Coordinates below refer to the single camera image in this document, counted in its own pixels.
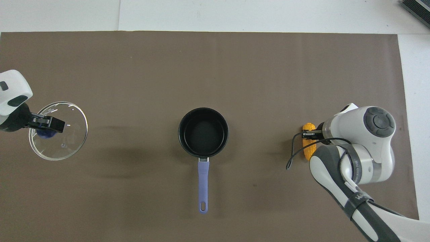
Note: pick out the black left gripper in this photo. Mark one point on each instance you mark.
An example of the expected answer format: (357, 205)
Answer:
(15, 121)

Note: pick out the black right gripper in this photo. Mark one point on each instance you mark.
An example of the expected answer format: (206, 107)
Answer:
(320, 132)

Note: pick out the yellow toy corn cob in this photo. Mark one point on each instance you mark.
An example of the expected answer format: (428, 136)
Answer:
(307, 151)

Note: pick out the glass lid with blue knob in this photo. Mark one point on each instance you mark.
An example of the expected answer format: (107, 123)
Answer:
(63, 144)

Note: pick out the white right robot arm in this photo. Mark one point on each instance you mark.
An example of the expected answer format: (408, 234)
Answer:
(362, 148)

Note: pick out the brown table mat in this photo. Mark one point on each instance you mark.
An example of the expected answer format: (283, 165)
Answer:
(235, 67)

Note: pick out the black ribbed device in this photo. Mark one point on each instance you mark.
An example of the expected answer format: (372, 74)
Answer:
(416, 10)

